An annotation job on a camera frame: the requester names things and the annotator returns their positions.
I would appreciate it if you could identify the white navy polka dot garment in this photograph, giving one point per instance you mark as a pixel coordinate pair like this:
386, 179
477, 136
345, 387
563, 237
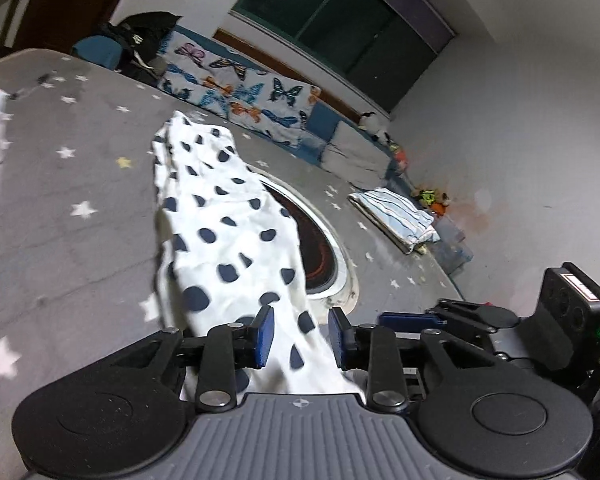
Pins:
228, 247

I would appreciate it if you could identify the striped folded clothes stack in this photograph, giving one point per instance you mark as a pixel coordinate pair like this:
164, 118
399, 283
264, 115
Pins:
397, 216

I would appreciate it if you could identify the butterfly print pillow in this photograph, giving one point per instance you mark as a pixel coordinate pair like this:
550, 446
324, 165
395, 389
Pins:
268, 103

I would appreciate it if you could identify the clear plastic storage box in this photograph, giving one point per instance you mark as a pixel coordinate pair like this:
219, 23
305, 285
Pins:
450, 250

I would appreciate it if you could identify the dark green window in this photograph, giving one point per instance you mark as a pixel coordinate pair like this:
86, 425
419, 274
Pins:
379, 47

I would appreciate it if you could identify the black bag on sofa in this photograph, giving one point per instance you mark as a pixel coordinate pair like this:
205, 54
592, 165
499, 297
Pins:
141, 37

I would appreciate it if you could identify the round table heater insert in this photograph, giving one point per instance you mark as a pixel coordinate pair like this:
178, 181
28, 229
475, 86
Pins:
331, 280

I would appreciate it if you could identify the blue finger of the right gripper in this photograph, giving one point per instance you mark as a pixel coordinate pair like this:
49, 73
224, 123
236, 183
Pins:
404, 322

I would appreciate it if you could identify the plush toys pile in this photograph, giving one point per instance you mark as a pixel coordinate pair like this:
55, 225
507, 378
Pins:
432, 199

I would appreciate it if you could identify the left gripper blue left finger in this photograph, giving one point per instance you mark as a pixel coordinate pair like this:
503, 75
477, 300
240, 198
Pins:
225, 350

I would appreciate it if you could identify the white black plush toy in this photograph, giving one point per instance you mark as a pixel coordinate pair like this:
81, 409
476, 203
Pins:
374, 127

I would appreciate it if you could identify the grey star tablecloth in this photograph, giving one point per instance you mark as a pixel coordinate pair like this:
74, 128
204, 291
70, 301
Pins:
78, 247

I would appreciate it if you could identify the grey cushion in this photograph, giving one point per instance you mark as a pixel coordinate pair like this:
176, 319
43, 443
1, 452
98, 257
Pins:
353, 158

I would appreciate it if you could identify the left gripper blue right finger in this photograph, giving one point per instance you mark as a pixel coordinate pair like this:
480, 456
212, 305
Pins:
375, 349

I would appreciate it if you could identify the black pen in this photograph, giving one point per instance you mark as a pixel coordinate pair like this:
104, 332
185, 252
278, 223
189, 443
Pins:
23, 92

